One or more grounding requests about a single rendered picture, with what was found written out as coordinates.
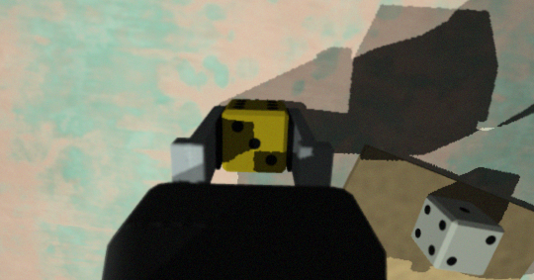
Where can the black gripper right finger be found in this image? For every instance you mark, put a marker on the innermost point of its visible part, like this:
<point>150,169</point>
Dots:
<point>309,160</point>

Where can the grey die with black pips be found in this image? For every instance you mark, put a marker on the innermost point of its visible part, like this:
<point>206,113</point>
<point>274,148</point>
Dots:
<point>456,235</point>

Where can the tan square mat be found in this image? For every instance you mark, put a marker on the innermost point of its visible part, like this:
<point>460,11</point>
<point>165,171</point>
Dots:
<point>391,192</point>

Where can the yellow die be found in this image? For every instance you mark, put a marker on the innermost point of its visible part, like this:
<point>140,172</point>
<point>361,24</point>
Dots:
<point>254,136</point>

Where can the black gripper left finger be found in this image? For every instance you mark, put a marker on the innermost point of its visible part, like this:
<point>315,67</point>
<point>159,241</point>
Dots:
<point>195,159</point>

